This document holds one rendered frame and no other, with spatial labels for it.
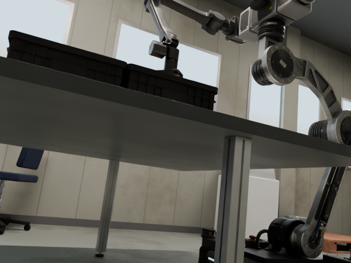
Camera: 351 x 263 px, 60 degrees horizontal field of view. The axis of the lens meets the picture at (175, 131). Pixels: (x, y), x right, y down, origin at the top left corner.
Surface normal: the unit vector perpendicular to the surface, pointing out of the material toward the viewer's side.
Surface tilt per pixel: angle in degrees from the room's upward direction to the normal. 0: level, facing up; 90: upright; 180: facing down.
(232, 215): 90
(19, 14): 90
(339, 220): 90
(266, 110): 90
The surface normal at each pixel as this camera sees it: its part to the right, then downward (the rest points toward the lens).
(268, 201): 0.37, -0.15
